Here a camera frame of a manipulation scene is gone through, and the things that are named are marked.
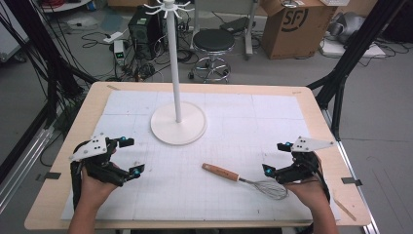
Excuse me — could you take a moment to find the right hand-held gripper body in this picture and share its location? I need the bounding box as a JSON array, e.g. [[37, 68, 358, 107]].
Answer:
[[275, 136, 336, 185]]

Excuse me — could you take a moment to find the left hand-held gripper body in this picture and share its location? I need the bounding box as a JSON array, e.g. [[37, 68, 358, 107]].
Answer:
[[68, 133, 130, 188]]

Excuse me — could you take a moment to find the wooden handled wire whisk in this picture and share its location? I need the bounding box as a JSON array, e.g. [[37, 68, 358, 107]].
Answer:
[[201, 162, 289, 201]]

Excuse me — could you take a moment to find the white hook stand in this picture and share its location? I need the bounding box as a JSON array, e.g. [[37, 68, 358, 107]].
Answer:
[[143, 0, 208, 146]]

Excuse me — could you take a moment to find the person's right hand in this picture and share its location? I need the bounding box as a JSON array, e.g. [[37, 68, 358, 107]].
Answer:
[[283, 151, 326, 209]]

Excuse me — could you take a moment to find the person's left hand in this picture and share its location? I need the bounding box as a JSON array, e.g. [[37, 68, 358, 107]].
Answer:
[[80, 166, 119, 205]]

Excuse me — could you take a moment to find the black tape strip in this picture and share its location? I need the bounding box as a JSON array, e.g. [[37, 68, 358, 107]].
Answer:
[[340, 176, 363, 187], [35, 171, 62, 182]]

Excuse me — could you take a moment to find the white grid mat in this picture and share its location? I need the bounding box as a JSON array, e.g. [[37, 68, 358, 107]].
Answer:
[[60, 90, 342, 224]]

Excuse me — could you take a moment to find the thin wooden stick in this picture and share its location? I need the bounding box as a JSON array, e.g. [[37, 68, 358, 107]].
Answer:
[[333, 198, 357, 222]]

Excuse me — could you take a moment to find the white box with green display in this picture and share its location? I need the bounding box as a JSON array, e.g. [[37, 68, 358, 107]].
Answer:
[[113, 39, 127, 66]]

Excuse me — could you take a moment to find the white power strip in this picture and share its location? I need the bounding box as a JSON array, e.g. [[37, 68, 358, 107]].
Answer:
[[102, 30, 125, 45]]

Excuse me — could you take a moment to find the black computer tower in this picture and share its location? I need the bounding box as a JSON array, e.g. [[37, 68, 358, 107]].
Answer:
[[128, 5, 180, 61]]

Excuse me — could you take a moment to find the brown cardboard box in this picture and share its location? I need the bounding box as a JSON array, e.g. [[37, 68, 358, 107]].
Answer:
[[260, 0, 338, 60]]

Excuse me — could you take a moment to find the white flat board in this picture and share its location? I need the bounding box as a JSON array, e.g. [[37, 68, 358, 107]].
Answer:
[[319, 38, 388, 59]]

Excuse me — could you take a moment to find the grey metal stand leg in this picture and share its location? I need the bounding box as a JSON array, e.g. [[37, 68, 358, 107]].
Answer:
[[244, 0, 259, 60]]

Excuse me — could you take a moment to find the black round stool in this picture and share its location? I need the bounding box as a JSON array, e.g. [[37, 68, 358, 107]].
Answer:
[[187, 28, 236, 85]]

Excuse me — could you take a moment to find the black flat device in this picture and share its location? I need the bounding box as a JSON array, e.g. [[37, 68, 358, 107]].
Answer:
[[219, 16, 251, 34]]

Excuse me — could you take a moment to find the grey bag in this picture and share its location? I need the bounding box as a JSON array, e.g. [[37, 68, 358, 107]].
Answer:
[[326, 11, 367, 46]]

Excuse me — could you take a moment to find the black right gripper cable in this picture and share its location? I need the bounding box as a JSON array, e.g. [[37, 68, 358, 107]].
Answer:
[[314, 155, 331, 204]]

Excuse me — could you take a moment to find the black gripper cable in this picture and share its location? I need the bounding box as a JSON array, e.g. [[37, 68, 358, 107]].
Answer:
[[314, 155, 331, 204], [70, 160, 84, 211]]

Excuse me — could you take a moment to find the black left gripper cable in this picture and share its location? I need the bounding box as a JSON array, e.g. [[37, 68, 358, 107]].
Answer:
[[70, 160, 84, 211]]

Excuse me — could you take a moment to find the aluminium rail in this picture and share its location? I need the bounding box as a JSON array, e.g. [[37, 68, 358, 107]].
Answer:
[[0, 124, 56, 214]]

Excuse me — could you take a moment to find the black metal frame stand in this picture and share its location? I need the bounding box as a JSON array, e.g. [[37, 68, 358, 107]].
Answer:
[[0, 0, 99, 183], [306, 0, 408, 141]]

